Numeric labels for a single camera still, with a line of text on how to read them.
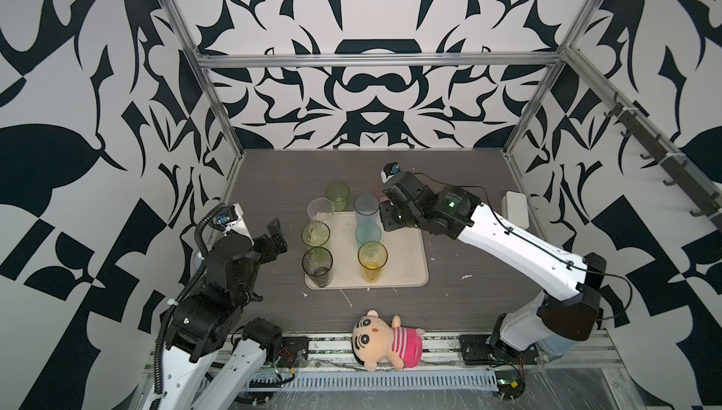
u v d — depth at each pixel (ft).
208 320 1.36
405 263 2.93
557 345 2.40
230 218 1.73
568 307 1.35
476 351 2.44
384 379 2.34
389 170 2.06
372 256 2.66
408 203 1.66
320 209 2.86
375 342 2.26
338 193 3.25
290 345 2.48
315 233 3.31
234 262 1.42
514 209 3.22
